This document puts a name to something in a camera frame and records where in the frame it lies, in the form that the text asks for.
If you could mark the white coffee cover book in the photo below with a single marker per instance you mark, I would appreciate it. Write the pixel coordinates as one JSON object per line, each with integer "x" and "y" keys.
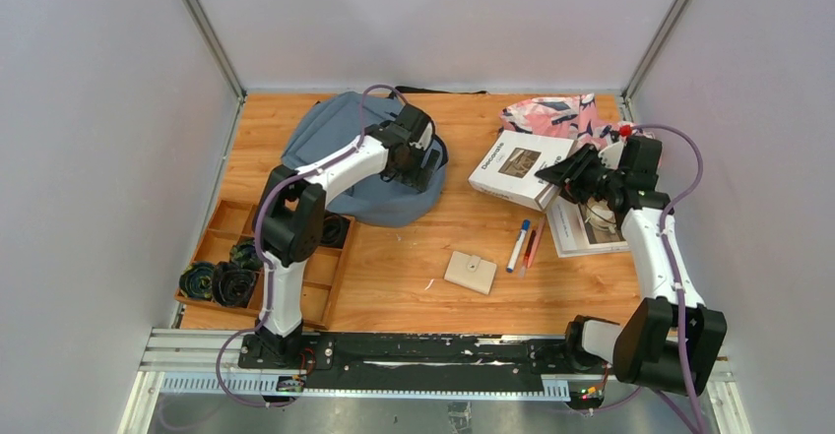
{"x": 584, "y": 229}

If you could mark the white Decorate Furniture book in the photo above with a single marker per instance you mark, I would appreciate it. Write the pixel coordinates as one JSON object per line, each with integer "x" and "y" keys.
{"x": 508, "y": 170}

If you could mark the pink floral cloth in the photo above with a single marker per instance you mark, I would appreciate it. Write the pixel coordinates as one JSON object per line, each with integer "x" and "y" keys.
{"x": 560, "y": 122}

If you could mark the green patterned rolled sock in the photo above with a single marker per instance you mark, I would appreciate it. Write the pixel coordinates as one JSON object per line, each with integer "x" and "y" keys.
{"x": 196, "y": 281}

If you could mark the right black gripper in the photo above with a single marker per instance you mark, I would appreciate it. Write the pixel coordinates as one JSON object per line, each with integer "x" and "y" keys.
{"x": 569, "y": 176}

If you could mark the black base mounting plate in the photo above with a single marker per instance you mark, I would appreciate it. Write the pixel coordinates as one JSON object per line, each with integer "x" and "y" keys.
{"x": 432, "y": 364}

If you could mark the green dark rolled sock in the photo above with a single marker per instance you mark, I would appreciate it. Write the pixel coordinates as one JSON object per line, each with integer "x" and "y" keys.
{"x": 243, "y": 254}

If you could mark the beige snap wallet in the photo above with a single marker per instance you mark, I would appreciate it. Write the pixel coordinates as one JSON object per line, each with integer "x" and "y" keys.
{"x": 471, "y": 272}

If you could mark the pink pen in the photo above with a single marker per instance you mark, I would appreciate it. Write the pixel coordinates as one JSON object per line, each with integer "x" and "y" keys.
{"x": 539, "y": 228}

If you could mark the blue cap marker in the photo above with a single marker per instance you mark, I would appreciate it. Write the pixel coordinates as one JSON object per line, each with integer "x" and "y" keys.
{"x": 518, "y": 244}

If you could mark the aluminium frame rail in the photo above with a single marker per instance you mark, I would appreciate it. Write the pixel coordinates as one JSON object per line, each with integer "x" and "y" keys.
{"x": 213, "y": 382}

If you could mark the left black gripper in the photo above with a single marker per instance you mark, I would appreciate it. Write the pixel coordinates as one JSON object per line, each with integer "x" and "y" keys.
{"x": 420, "y": 169}

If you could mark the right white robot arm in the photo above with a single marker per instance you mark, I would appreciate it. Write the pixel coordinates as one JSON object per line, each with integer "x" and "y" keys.
{"x": 671, "y": 341}

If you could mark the wooden compartment tray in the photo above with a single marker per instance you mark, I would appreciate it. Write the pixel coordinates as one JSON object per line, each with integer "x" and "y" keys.
{"x": 232, "y": 221}

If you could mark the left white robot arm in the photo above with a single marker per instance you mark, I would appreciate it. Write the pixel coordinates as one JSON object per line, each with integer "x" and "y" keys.
{"x": 289, "y": 224}

